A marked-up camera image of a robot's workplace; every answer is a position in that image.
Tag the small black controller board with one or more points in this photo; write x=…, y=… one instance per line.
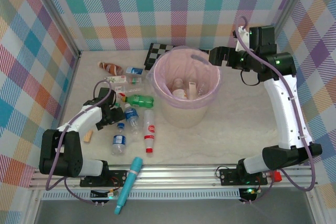
x=101, y=194
x=248, y=193

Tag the white opaque plastic bottle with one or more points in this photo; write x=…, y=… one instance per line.
x=178, y=83

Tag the teal marker pen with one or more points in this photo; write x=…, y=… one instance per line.
x=130, y=179

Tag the pink-lined waste bin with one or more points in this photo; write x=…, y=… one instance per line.
x=169, y=66

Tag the blue label water bottle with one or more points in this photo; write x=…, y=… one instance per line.
x=118, y=140
x=131, y=116

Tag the white green toothpaste box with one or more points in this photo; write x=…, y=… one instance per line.
x=115, y=79

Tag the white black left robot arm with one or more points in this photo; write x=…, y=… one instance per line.
x=86, y=116

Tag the beige waste bin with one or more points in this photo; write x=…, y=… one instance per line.
x=183, y=117

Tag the small white red bottle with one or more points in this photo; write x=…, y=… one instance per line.
x=121, y=97

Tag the white bottle red cap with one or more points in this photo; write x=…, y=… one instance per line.
x=149, y=129

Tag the orange brown label coffee bottle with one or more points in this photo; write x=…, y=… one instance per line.
x=181, y=93

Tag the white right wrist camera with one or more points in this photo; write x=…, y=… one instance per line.
x=241, y=40

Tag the small bottle green label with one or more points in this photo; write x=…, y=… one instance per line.
x=134, y=80

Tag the blue white carton box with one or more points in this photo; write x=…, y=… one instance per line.
x=134, y=70

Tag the small wooden block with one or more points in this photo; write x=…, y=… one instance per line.
x=88, y=136

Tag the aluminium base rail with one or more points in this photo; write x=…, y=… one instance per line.
x=183, y=176

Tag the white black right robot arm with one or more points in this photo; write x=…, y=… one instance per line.
x=288, y=113

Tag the aluminium frame post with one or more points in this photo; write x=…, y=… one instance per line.
x=289, y=6
x=60, y=16

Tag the green plastic bottle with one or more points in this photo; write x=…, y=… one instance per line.
x=140, y=101

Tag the aluminium side rail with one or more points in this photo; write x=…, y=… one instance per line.
x=70, y=81

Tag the red box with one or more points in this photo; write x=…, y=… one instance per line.
x=277, y=176

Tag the small brown drink bottle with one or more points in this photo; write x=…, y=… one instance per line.
x=111, y=68

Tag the black white chessboard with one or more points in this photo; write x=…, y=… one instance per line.
x=155, y=53

